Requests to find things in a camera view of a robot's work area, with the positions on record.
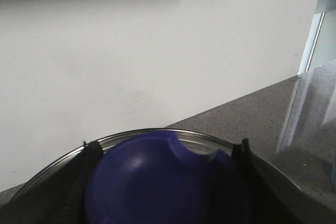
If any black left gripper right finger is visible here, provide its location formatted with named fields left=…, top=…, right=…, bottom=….
left=230, top=138, right=336, bottom=224

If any window frame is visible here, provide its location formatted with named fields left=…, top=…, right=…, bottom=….
left=298, top=0, right=335, bottom=74

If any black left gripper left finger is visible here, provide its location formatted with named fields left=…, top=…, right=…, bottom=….
left=0, top=141, right=103, bottom=224

